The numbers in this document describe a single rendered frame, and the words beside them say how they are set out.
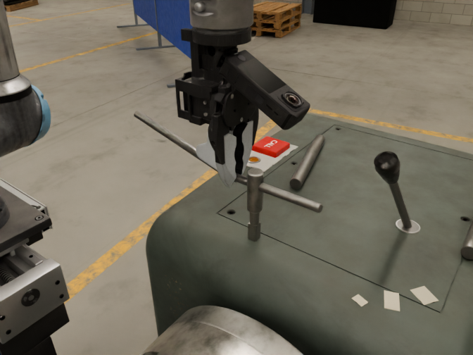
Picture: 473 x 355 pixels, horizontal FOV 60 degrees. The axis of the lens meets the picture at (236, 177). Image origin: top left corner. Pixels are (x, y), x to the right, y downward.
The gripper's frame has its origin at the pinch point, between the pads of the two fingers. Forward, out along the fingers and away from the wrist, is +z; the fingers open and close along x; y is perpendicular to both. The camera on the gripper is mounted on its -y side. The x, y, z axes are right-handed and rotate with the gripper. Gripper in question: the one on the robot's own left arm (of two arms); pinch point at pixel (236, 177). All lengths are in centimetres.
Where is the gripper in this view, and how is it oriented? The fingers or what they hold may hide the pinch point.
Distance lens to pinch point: 58.7
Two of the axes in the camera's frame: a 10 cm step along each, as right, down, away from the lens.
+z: 0.0, 8.6, 5.1
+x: -5.9, 4.1, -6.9
